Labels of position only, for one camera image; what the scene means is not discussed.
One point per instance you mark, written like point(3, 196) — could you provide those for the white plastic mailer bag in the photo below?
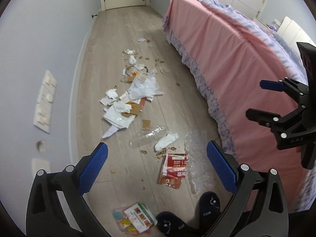
point(116, 121)

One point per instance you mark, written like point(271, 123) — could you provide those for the clear bubble wrap sheet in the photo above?
point(195, 158)

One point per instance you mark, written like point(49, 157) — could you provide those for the white headboard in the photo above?
point(296, 29)

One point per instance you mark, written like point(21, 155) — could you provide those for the white triple switch panel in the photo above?
point(45, 101)

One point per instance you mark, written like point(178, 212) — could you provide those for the small purple object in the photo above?
point(272, 27)

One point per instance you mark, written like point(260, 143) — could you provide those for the white vertical pipe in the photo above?
point(263, 0)

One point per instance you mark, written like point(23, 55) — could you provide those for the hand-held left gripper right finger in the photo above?
point(222, 165)

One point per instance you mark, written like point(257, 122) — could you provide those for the white crumpled tissue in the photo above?
point(166, 140)

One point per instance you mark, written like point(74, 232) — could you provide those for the scattered peanut shells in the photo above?
point(161, 70)

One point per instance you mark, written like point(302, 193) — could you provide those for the navy slipper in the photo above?
point(209, 207)
point(170, 223)

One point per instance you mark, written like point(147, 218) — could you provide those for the crumpled white paper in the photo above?
point(112, 93)

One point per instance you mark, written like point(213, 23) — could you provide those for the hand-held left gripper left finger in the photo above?
point(95, 165)

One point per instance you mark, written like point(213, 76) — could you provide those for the white wall socket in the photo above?
point(40, 166)

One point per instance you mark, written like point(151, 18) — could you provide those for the red snack packet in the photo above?
point(172, 170)

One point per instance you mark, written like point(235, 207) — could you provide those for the clear plastic bag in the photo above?
point(148, 138)

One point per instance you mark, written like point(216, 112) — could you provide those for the white green leaflet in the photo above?
point(139, 216)

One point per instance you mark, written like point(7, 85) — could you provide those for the bed with pink sheet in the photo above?
point(222, 54)

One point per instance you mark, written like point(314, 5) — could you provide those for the brown cardboard sheet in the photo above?
point(134, 108)

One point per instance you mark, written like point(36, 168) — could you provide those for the translucent white plastic bag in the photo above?
point(145, 86)

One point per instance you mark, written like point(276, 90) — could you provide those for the white nightstand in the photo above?
point(260, 21)

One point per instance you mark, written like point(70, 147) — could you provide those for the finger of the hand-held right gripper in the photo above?
point(271, 85)
point(261, 116)

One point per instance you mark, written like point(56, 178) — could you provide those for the small cardboard piece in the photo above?
point(146, 124)

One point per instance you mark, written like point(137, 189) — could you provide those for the colourful candy packet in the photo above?
point(121, 221)

